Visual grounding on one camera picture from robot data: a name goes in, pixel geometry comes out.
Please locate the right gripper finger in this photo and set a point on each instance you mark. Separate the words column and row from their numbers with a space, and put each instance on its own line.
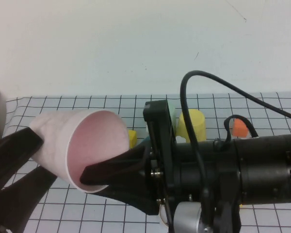
column 116, row 170
column 140, row 196

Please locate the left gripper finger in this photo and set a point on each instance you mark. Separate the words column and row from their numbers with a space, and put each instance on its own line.
column 21, row 206
column 12, row 153

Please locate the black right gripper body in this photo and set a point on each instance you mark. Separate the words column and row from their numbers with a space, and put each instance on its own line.
column 203, row 167

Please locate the pink plastic cup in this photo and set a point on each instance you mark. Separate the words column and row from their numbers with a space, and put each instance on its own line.
column 94, row 150

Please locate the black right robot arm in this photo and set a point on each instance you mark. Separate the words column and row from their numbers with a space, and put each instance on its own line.
column 264, row 170

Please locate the yellow plastic cup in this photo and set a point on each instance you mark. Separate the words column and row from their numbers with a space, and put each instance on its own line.
column 198, row 126

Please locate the green plastic cup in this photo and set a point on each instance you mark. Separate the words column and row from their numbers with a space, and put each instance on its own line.
column 172, row 114

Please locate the yellow foam cube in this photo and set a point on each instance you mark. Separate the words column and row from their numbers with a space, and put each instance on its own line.
column 133, row 139

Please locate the orange foam cube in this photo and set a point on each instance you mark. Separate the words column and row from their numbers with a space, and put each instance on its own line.
column 240, row 128

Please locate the grey black-grid tablecloth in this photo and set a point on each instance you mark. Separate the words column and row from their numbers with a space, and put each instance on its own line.
column 99, row 103

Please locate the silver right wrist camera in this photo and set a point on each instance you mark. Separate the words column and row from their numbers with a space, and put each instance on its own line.
column 188, row 218

